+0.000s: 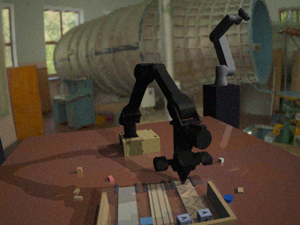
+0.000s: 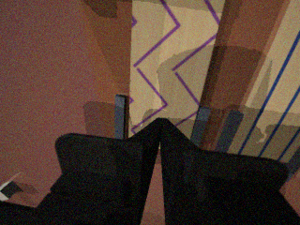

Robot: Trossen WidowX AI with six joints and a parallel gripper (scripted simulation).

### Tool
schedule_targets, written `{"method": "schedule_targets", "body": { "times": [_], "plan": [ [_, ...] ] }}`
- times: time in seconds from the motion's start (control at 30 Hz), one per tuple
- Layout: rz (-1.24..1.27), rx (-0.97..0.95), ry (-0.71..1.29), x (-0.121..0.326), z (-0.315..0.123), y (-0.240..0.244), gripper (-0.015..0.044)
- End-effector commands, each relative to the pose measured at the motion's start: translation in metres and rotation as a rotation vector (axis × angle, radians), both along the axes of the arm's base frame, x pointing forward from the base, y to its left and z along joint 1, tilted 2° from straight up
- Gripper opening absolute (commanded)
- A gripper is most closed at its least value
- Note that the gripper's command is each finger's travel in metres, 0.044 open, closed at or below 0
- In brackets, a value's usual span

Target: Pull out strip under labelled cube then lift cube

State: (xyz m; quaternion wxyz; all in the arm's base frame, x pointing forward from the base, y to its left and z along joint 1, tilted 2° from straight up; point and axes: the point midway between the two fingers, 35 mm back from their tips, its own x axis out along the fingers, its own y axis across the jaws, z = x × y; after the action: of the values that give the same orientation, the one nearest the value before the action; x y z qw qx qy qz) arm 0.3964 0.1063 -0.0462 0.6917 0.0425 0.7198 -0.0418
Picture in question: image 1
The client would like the blue cylinder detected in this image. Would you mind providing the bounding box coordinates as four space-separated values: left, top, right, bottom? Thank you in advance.
225 195 233 203

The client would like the small pink cube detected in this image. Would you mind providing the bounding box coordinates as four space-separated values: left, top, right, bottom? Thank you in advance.
108 176 114 182

